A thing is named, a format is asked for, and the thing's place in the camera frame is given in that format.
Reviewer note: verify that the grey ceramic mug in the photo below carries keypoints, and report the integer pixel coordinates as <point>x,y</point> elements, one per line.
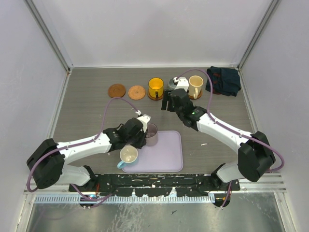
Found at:
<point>172,85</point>

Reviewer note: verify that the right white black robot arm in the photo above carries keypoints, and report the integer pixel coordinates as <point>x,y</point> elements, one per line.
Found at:
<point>255,156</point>

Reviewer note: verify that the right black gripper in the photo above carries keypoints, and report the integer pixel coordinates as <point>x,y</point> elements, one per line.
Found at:
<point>165,98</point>

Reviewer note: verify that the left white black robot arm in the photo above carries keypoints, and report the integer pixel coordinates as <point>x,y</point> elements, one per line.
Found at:
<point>51,162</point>

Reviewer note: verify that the purple glass cup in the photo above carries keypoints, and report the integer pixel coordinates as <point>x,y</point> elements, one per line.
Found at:
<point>151,135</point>

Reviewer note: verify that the woven rattan coaster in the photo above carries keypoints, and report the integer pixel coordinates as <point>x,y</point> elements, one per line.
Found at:
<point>136,92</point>

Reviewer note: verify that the dark blue folded cloth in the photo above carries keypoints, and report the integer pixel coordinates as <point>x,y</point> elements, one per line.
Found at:
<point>225,81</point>

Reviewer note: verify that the aluminium front rail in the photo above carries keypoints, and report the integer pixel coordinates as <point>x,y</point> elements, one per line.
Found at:
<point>271,182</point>

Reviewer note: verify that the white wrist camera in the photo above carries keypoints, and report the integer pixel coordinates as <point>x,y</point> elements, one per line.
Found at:
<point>181,83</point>
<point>144,119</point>

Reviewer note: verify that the cream yellow mug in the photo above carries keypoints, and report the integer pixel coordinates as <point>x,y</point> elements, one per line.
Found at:
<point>195,85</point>

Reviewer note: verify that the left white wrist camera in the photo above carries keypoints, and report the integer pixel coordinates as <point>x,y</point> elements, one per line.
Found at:
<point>144,119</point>

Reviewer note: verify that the white mug blue handle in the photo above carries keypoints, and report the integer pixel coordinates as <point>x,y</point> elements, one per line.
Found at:
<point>128,156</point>

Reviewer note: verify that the yellow glass mug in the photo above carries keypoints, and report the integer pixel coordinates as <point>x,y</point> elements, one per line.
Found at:
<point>156,87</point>

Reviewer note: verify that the lilac plastic tray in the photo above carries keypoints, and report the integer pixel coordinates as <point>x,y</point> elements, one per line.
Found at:
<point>164,157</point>

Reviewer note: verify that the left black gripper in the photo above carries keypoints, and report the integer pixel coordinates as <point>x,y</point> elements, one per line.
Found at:
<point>141,141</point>

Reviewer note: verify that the slotted cable duct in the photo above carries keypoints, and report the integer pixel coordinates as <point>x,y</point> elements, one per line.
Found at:
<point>75,198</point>

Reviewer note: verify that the dark wooden coaster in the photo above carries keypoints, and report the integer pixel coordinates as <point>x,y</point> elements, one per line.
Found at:
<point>116,90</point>
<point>199,95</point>
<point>155,99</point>

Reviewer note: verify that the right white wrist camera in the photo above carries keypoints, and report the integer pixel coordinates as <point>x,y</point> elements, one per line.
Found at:
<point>181,83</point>

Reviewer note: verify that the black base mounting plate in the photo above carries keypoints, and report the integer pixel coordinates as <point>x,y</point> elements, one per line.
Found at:
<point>154,185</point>

